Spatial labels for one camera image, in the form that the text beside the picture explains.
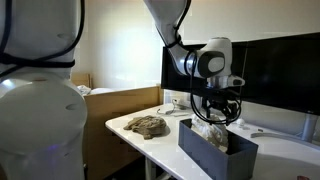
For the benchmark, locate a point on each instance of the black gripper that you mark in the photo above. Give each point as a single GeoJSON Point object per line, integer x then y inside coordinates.
{"type": "Point", "coordinates": [220, 98]}

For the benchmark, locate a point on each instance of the white cloth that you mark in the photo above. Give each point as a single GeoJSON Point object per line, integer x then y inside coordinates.
{"type": "Point", "coordinates": [213, 131]}

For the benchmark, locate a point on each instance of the dark grey rectangular box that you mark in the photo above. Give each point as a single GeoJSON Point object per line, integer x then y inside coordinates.
{"type": "Point", "coordinates": [206, 156]}

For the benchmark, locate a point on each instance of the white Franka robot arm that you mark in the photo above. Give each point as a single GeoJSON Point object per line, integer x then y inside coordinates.
{"type": "Point", "coordinates": [33, 110]}

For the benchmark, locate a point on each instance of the small white round gadget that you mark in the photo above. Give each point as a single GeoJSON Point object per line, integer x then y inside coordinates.
{"type": "Point", "coordinates": [240, 122]}

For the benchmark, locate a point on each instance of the white power strip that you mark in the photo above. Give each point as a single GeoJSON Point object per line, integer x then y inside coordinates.
{"type": "Point", "coordinates": [176, 102]}

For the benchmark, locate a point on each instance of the brown crumpled cloth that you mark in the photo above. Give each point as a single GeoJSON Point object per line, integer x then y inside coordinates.
{"type": "Point", "coordinates": [146, 126]}

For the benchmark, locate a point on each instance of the large black monitor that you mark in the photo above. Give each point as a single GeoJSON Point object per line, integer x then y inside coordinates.
{"type": "Point", "coordinates": [283, 73]}

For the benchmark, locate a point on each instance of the white table leg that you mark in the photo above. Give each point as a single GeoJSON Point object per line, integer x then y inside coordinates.
{"type": "Point", "coordinates": [150, 168]}

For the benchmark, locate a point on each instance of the light wooden cabinet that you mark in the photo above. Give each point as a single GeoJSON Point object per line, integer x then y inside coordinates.
{"type": "Point", "coordinates": [116, 113]}

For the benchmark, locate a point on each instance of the small dark rectangular device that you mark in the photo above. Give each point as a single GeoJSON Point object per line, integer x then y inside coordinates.
{"type": "Point", "coordinates": [303, 178]}

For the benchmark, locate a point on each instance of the white flat sheet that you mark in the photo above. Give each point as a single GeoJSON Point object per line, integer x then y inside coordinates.
{"type": "Point", "coordinates": [101, 90]}

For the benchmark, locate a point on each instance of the crumpled white fabric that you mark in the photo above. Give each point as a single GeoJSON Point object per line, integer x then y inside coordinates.
{"type": "Point", "coordinates": [82, 90]}

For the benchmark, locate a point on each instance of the wooden board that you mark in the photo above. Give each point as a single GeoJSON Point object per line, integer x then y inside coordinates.
{"type": "Point", "coordinates": [81, 80]}

